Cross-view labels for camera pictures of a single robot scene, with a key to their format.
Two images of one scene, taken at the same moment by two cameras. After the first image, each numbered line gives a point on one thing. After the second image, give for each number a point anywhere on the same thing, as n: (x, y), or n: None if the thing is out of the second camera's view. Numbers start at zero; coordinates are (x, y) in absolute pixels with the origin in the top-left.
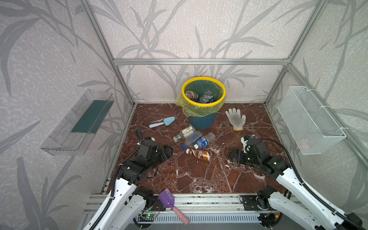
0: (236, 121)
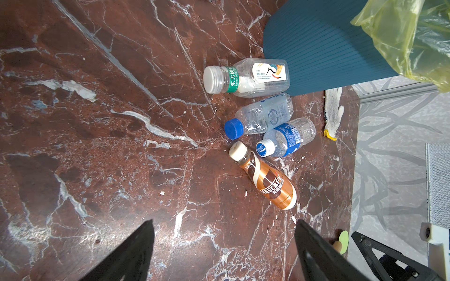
0: (333, 112)
